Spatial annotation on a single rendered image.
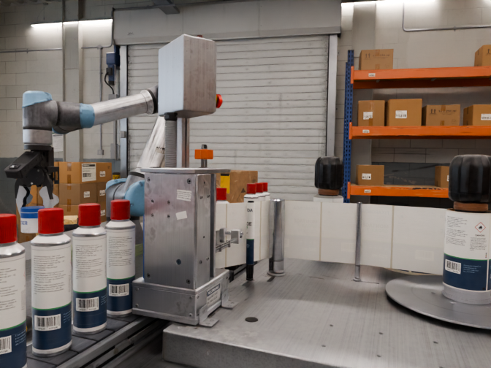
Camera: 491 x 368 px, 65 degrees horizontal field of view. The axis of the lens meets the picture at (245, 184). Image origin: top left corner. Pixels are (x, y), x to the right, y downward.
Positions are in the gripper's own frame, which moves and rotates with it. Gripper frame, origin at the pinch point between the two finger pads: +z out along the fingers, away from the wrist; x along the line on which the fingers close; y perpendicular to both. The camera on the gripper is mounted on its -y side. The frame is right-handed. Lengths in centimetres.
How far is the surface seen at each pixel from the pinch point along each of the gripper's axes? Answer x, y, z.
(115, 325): -43, -44, 12
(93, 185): 155, 346, 14
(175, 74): -43, -6, -38
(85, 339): -41, -50, 12
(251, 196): -61, 25, -5
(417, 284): -101, -18, 11
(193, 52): -48, -8, -44
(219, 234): -58, -23, 0
